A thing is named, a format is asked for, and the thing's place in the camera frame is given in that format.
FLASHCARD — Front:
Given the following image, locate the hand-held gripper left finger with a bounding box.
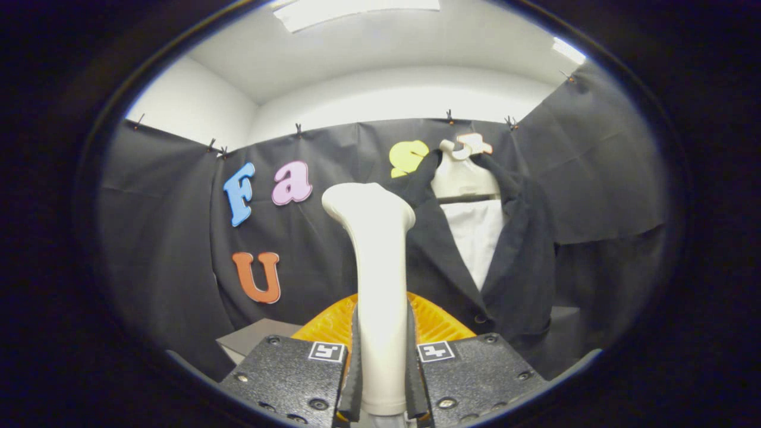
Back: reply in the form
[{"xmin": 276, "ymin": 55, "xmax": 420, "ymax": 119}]
[{"xmin": 218, "ymin": 292, "xmax": 363, "ymax": 428}]

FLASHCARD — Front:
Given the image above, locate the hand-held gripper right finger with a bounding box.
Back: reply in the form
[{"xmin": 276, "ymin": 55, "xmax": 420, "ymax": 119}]
[{"xmin": 406, "ymin": 291, "xmax": 549, "ymax": 428}]

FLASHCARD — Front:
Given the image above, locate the rectangular ceiling light panel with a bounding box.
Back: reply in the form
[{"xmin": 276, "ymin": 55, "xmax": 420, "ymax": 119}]
[{"xmin": 272, "ymin": 0, "xmax": 441, "ymax": 34}]

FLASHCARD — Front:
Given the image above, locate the black backdrop cloth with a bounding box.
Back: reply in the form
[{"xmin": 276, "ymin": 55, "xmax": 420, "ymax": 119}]
[{"xmin": 98, "ymin": 59, "xmax": 669, "ymax": 382}]

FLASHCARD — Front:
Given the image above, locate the grey metal cabinet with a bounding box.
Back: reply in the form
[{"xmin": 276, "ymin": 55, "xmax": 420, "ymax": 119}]
[{"xmin": 215, "ymin": 318, "xmax": 304, "ymax": 365}]

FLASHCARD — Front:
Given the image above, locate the small ceiling light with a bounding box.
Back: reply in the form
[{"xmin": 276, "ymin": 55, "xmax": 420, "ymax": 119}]
[{"xmin": 552, "ymin": 37, "xmax": 587, "ymax": 65}]

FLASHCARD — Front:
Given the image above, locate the white garment steamer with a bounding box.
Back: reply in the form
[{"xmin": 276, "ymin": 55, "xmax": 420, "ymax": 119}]
[{"xmin": 322, "ymin": 182, "xmax": 417, "ymax": 417}]

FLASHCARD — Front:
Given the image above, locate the white mannequin torso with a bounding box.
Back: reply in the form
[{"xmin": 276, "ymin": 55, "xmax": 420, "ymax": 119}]
[{"xmin": 441, "ymin": 198, "xmax": 507, "ymax": 292}]

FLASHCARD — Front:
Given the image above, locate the black suit jacket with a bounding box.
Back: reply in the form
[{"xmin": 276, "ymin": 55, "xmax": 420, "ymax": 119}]
[{"xmin": 386, "ymin": 149, "xmax": 556, "ymax": 358}]

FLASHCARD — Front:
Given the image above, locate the white plastic hanger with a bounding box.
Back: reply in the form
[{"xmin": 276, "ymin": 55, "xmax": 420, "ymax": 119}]
[{"xmin": 429, "ymin": 139, "xmax": 502, "ymax": 203}]

